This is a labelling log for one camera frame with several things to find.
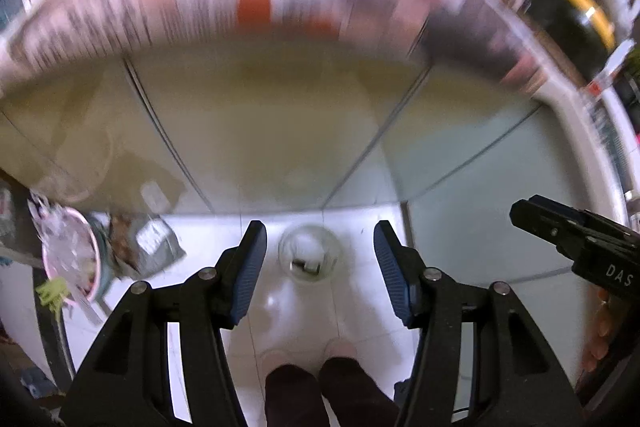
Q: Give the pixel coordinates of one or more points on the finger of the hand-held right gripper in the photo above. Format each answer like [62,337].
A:
[542,219]

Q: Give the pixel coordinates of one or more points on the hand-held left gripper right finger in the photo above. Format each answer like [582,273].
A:
[392,272]

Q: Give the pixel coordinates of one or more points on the green plastic scrap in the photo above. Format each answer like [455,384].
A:
[50,293]

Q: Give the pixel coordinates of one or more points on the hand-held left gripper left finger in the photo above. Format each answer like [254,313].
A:
[247,272]

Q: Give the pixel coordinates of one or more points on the pink and teal trash bin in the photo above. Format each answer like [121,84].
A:
[80,267]

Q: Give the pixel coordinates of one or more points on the brown crumpled bag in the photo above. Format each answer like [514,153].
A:
[122,239]

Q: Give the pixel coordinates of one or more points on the glass display counter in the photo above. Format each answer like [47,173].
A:
[260,127]

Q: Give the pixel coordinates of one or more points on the grey parcel bag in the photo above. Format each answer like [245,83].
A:
[157,244]

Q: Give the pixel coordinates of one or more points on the person's left leg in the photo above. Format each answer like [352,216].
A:
[295,399]

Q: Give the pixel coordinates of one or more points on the yellow and black object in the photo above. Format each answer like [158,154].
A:
[585,4]

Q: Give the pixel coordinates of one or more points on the person's right hand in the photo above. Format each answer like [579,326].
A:
[597,332]

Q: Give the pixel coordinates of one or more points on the pink slipper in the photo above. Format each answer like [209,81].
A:
[280,358]
[341,348]

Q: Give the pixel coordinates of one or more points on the person's right leg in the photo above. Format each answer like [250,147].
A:
[355,392]

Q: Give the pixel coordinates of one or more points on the person's leg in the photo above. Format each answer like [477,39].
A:
[355,392]
[295,399]

